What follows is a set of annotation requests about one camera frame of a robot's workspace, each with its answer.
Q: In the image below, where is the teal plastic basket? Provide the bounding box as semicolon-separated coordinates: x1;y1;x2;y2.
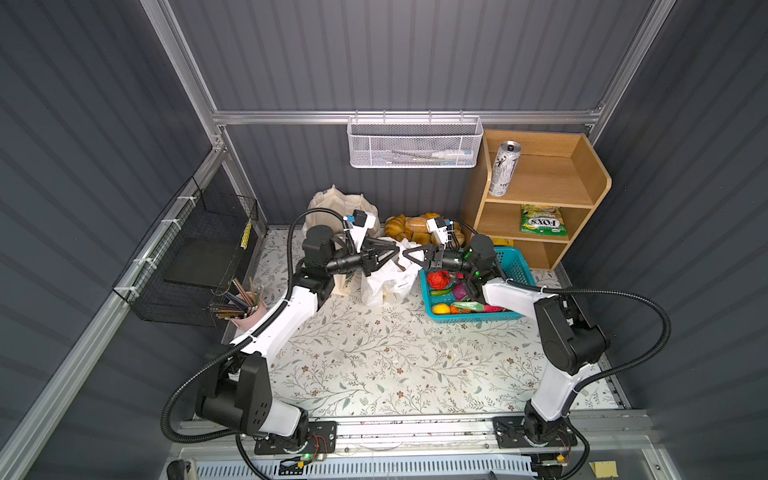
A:
419;246;536;324

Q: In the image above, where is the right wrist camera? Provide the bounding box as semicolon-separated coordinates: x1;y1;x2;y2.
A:
426;216;453;247

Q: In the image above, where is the wooden shelf unit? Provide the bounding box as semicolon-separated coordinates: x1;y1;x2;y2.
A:
461;130;612;270

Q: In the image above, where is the white plastic grocery bag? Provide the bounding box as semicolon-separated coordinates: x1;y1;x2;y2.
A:
360;237;421;307

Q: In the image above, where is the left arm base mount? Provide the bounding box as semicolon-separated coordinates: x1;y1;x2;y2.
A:
253;421;339;455

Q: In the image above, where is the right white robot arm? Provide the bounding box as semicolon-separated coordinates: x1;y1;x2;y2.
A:
403;234;672;445

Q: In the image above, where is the pink pencil cup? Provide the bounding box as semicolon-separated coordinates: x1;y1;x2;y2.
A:
208;277;267;331

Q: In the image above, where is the red tomato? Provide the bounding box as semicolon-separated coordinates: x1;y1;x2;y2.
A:
426;271;452;291

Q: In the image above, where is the cream canvas tote bag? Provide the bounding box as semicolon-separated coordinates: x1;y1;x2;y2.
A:
302;185;383;296

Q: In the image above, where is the white wire wall basket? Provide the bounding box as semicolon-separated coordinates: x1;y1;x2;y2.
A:
346;112;484;169

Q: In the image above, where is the black wire wall basket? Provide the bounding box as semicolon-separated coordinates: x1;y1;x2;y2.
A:
113;181;262;327

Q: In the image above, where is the yellow lemon lower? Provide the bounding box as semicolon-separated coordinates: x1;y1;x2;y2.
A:
431;303;452;315

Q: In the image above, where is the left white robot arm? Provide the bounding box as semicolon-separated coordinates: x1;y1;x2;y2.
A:
160;210;399;448

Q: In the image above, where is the yellow bread tray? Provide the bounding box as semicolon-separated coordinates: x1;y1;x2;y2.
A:
384;213;439;245

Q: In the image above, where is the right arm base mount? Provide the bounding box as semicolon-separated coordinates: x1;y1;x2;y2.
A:
492;415;577;449

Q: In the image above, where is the green Fox's candy bag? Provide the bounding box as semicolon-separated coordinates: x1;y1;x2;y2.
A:
520;204;568;237

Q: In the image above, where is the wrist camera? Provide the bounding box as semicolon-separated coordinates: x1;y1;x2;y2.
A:
426;216;453;247
344;209;377;253

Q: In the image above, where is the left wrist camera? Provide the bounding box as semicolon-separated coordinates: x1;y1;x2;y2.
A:
344;209;377;253

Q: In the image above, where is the left silver drink can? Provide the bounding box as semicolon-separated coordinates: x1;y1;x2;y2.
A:
488;141;522;197

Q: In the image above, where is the floral table mat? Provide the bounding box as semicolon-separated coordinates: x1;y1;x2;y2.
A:
206;226;620;420

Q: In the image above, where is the purple onion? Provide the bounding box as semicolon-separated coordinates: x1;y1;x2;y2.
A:
452;284;472;302

